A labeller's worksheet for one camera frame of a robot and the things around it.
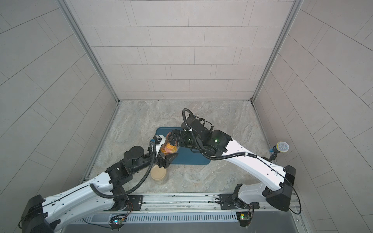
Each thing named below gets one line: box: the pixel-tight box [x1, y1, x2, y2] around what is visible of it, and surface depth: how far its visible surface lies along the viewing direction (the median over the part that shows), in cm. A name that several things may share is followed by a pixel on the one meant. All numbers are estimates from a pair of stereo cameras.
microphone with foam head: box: [268, 141, 290, 163], surface depth 67 cm
